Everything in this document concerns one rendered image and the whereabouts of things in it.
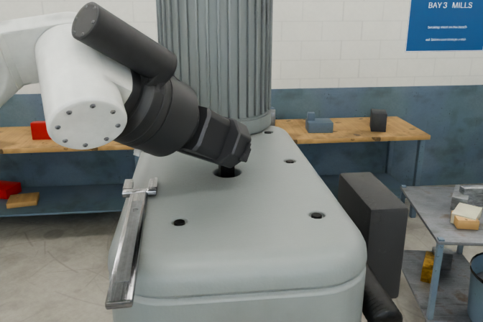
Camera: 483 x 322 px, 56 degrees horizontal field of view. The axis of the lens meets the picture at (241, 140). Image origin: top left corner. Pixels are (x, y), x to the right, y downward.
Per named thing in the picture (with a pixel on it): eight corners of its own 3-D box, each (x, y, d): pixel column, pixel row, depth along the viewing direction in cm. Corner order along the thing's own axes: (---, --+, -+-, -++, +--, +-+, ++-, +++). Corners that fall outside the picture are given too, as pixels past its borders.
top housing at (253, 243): (376, 394, 46) (391, 254, 41) (108, 419, 43) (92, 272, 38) (284, 199, 90) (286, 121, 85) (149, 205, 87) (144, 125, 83)
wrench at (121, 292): (146, 307, 34) (145, 297, 33) (91, 312, 33) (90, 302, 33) (157, 182, 57) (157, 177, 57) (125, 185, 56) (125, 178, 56)
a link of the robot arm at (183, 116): (164, 166, 60) (90, 139, 51) (190, 98, 61) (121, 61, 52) (236, 190, 52) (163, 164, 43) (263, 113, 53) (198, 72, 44)
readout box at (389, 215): (404, 299, 94) (415, 207, 88) (361, 302, 93) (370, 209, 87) (368, 249, 113) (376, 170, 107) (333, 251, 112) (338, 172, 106)
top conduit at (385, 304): (402, 336, 47) (405, 307, 46) (363, 339, 47) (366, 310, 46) (301, 177, 90) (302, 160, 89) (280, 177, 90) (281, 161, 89)
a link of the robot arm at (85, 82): (127, 177, 46) (21, 145, 37) (106, 101, 52) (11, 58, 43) (208, 109, 42) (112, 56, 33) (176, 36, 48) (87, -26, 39)
